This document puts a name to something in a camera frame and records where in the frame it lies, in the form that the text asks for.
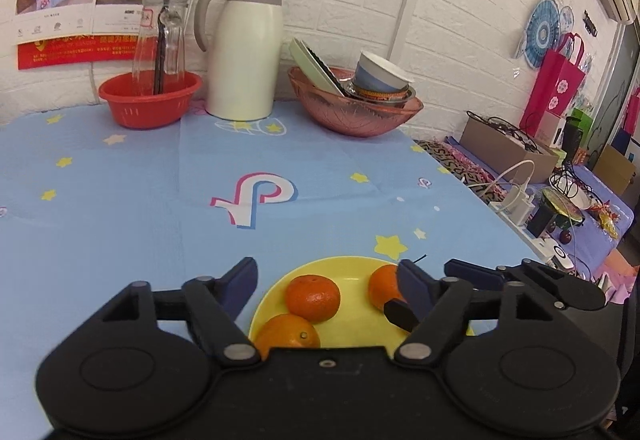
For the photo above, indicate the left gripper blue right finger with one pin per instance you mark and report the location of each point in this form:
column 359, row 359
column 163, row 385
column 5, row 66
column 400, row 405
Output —
column 442, row 307

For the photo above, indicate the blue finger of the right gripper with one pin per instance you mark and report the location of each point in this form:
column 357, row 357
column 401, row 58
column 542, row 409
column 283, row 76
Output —
column 481, row 278

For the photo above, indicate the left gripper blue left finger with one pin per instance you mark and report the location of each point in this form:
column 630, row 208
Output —
column 214, row 304

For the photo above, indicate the orange with long stem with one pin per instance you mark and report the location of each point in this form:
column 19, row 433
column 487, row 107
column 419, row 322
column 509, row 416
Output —
column 384, row 289

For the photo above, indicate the round mandarin orange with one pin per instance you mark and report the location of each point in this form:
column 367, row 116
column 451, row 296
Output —
column 313, row 297

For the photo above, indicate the black power adapter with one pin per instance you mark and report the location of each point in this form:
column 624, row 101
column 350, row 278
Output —
column 541, row 219

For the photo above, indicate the cardboard box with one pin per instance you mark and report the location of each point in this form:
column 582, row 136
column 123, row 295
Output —
column 499, row 152

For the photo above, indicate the blue star-print tablecloth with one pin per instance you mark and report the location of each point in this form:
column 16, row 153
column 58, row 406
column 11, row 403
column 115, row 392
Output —
column 88, row 207

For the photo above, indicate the pink glass bowl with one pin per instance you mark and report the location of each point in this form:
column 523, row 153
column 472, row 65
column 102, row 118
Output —
column 350, row 116

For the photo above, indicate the pink gift bag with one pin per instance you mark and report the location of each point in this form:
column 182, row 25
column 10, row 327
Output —
column 556, row 84

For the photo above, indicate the red plastic basket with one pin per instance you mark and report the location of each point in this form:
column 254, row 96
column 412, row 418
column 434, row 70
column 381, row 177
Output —
column 147, row 112

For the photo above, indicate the white blue ceramic bowl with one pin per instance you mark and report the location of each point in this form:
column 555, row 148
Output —
column 380, row 75

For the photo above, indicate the green-rimmed plate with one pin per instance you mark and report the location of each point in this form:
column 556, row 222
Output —
column 315, row 69

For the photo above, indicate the clear glass bottle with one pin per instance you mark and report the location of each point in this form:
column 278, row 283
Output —
column 158, row 66

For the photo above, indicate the blue round fan decoration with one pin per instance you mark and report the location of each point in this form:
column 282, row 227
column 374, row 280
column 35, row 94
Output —
column 541, row 33

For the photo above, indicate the white thermos jug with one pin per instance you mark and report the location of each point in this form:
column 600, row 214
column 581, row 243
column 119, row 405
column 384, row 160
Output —
column 242, row 40

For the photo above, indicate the white charger with cable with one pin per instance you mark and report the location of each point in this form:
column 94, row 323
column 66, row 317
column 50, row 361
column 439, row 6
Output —
column 517, row 205

